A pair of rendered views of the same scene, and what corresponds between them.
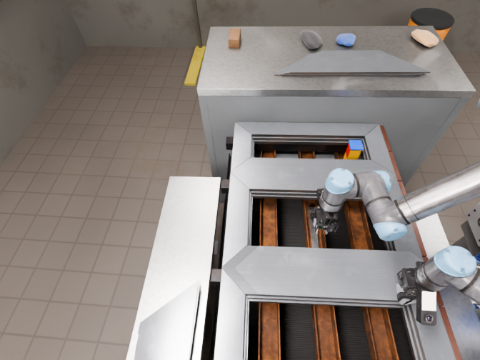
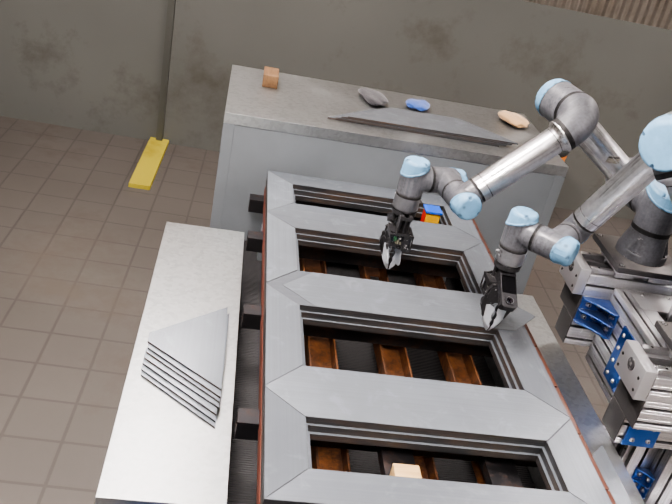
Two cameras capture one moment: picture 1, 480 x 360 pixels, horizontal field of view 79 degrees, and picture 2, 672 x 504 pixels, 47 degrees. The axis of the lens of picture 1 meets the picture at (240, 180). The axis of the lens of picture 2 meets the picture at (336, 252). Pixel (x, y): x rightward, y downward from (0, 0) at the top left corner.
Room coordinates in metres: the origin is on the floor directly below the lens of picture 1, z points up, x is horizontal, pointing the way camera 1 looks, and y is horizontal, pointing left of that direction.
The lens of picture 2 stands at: (-1.43, 0.41, 1.98)
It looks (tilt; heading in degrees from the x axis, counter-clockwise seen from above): 28 degrees down; 344
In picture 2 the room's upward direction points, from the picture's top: 12 degrees clockwise
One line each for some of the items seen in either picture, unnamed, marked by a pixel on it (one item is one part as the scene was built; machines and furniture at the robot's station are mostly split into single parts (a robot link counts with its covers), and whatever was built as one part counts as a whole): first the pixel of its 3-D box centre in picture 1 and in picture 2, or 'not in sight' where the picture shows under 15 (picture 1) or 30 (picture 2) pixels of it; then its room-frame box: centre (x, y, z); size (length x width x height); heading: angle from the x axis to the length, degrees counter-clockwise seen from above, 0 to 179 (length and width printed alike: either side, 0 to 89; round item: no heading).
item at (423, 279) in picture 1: (432, 276); (509, 255); (0.24, -0.52, 1.10); 0.08 x 0.08 x 0.05
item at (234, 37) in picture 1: (234, 38); (270, 77); (1.61, -0.01, 1.08); 0.12 x 0.06 x 0.05; 173
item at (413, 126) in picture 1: (312, 160); (370, 265); (1.16, -0.46, 0.51); 1.30 x 0.04 x 1.01; 85
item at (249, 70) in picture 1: (324, 58); (390, 117); (1.44, -0.49, 1.03); 1.30 x 0.60 x 0.04; 85
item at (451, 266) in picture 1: (449, 266); (520, 230); (0.24, -0.53, 1.17); 0.09 x 0.08 x 0.11; 43
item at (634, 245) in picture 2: not in sight; (646, 240); (0.44, -1.05, 1.09); 0.15 x 0.15 x 0.10
